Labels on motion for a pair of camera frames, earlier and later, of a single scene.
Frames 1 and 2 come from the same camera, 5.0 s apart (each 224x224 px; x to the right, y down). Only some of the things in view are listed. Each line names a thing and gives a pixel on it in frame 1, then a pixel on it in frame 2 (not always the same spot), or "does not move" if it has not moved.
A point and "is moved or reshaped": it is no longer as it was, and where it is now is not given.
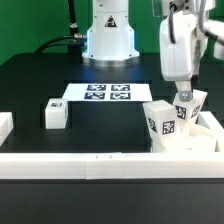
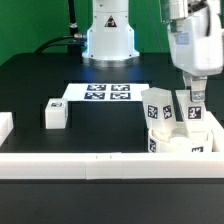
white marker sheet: x=107 y=92 does not move
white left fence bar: x=6 y=125 does not move
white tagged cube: x=162 y=117 is moved or reshaped
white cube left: x=56 y=113 does not move
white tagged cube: x=186 y=111 is moved or reshaped
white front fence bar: x=111 y=165 does not move
